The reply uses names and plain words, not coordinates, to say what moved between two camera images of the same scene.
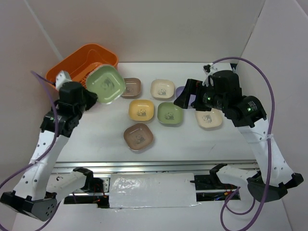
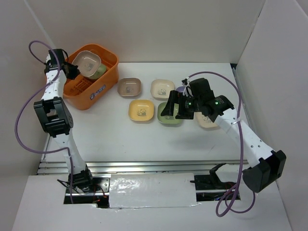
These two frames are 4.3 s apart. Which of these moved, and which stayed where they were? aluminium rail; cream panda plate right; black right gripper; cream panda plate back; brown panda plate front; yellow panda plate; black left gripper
Moved: black right gripper; black left gripper; brown panda plate front
Stayed: cream panda plate right; aluminium rail; yellow panda plate; cream panda plate back
